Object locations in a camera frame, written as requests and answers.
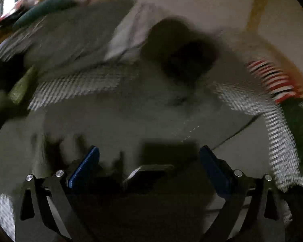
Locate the green plaid cloth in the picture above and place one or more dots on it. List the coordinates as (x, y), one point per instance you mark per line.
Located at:
(21, 88)

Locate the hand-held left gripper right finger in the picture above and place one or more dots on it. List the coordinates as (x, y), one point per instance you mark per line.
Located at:
(214, 172)

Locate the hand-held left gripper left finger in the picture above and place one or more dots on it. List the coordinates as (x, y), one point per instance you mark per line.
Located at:
(84, 167)

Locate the black flat object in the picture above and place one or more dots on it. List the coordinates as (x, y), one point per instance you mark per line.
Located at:
(149, 175)

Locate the dark green cloth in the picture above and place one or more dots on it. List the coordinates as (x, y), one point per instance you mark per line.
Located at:
(295, 123)

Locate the large gray knit garment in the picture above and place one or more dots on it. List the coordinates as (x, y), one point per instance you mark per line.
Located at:
(116, 123)

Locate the red white striped cloth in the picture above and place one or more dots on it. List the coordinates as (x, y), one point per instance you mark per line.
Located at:
(272, 80)

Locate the black white checked bedsheet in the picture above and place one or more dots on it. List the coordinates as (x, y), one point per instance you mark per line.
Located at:
(277, 143)

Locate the teal cloth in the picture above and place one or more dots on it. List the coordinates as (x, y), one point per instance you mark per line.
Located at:
(44, 8)

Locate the wooden frame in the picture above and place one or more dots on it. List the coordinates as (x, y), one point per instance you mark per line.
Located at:
(257, 5)

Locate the folded gray cloth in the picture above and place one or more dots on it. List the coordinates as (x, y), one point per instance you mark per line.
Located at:
(73, 35)

